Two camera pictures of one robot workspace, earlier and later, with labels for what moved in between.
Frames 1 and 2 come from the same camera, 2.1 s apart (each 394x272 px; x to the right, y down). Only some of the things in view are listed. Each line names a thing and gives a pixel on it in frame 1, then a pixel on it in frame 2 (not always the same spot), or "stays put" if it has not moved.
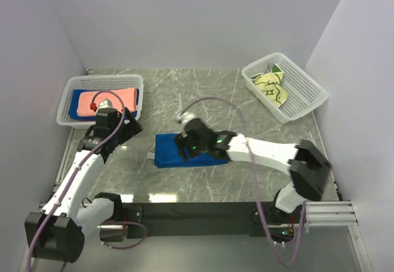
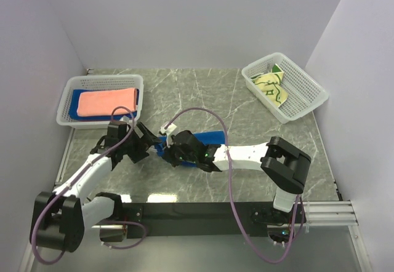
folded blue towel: (73, 112) stays put
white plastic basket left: (94, 82) stays put
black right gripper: (183, 141) → (168, 155)
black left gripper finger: (130, 127) → (146, 136)
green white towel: (270, 84) stays put
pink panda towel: (120, 98) stays put
